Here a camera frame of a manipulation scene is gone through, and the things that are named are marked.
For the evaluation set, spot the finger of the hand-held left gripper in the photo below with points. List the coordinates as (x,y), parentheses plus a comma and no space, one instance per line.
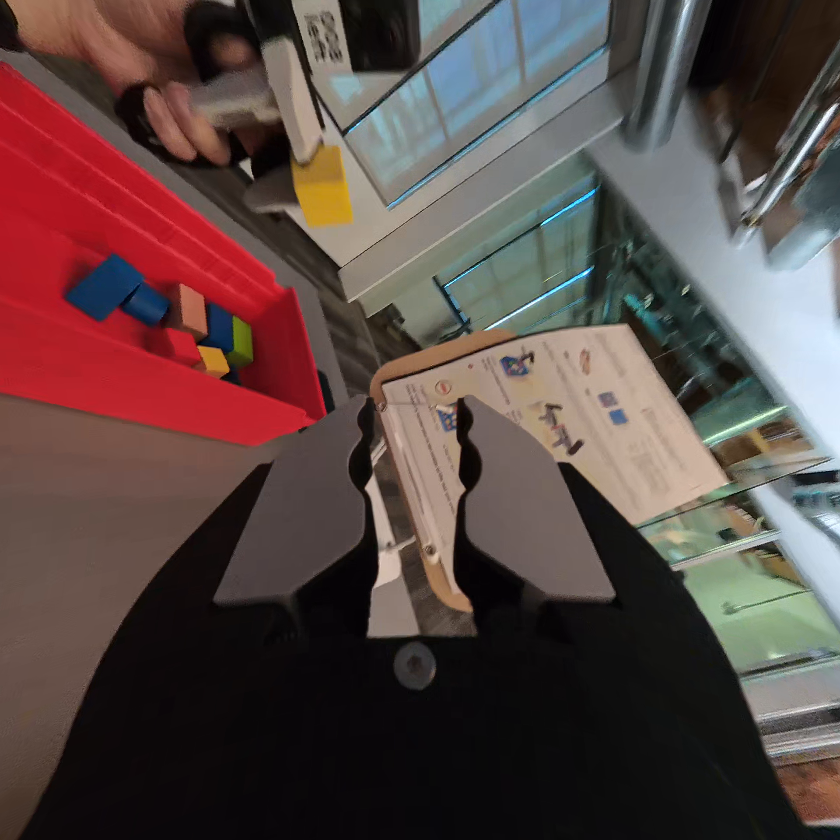
(295,105)
(275,193)

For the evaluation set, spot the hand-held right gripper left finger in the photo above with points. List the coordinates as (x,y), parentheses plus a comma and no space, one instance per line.
(295,518)

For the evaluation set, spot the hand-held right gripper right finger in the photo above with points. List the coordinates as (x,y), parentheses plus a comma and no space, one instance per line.
(531,518)

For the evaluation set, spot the tan wooden block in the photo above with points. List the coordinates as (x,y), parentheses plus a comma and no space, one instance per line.
(190,312)

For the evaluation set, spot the blue triangular wooden block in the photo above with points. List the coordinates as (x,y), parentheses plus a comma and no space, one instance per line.
(102,289)

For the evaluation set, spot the red plastic bin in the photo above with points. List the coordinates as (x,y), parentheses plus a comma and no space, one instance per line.
(98,380)

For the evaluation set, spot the person's left hand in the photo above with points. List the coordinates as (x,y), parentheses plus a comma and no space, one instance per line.
(98,39)

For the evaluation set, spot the printed instruction sheet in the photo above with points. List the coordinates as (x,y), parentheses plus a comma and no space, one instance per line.
(590,426)

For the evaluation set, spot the white board stand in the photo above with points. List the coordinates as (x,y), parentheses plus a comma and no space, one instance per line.
(392,613)

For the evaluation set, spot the shiny metal pipe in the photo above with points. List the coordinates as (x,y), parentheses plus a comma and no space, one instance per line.
(787,164)
(666,65)

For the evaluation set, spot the black wristband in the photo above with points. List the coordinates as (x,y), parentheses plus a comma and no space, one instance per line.
(8,23)

